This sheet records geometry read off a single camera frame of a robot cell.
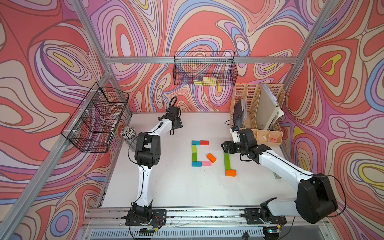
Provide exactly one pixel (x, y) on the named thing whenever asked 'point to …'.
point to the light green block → (194, 148)
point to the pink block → (206, 163)
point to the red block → (204, 142)
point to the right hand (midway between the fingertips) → (228, 147)
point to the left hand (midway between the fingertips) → (175, 125)
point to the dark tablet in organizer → (238, 114)
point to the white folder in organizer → (268, 107)
